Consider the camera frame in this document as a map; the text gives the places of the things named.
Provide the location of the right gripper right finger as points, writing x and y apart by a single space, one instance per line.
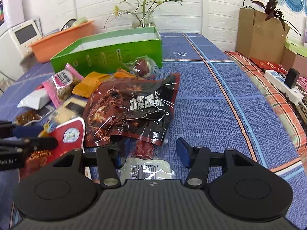
198 160

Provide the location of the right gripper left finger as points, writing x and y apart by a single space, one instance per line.
108 158

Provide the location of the brown sauce snack packet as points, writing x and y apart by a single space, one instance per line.
32 116

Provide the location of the red sausage packet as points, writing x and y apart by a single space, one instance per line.
143 163

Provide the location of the red white nuts box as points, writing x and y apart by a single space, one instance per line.
69 135

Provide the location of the white plastic packet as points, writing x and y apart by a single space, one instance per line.
35 100

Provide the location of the blue checkered tablecloth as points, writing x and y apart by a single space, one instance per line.
218 106

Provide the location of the dark red jerky bag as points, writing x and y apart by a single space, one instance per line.
132 108

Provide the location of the cracker packet with barcode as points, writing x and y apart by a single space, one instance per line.
70 109

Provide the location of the pink cookie packet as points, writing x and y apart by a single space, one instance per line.
60 85

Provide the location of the orange yellow snack packet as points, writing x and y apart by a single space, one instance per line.
92 81

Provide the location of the orange plastic basin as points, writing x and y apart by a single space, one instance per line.
49 46

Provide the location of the white machine with screen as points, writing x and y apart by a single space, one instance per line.
16 52

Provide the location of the clear red date packet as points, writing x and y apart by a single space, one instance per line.
144 67

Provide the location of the green cardboard box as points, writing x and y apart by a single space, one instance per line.
106 52

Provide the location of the white power strip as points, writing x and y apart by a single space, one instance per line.
293 94

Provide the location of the red booklet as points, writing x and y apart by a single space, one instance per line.
265 65

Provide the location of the black power adapter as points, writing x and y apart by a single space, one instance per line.
291 78

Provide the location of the white water purifier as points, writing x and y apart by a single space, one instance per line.
11 14

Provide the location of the brown paper bag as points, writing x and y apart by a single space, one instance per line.
260 39

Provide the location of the glass vase with flowers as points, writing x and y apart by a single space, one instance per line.
140 10

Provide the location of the dark purple plant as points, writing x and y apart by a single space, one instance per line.
272 11

